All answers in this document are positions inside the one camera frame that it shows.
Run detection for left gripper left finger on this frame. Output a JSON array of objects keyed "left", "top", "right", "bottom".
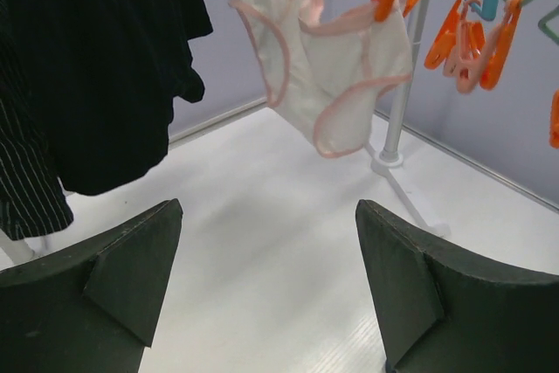
[{"left": 1, "top": 199, "right": 183, "bottom": 373}]

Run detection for rear black shorts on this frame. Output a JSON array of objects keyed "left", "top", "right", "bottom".
[{"left": 1, "top": 0, "right": 74, "bottom": 242}]

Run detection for front black shorts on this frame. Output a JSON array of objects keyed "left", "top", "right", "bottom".
[{"left": 6, "top": 0, "right": 212, "bottom": 196}]

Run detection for black shorts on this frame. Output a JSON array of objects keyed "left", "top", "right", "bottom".
[
  {"left": 6, "top": 0, "right": 212, "bottom": 196},
  {"left": 1, "top": 0, "right": 74, "bottom": 242}
]

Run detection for metal clothes rack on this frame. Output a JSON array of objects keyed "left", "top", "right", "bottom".
[{"left": 1, "top": 0, "right": 451, "bottom": 263}]

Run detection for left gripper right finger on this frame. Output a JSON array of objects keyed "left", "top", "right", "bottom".
[{"left": 355, "top": 200, "right": 558, "bottom": 373}]

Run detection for white underwear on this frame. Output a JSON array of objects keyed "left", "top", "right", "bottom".
[{"left": 230, "top": 0, "right": 412, "bottom": 158}]

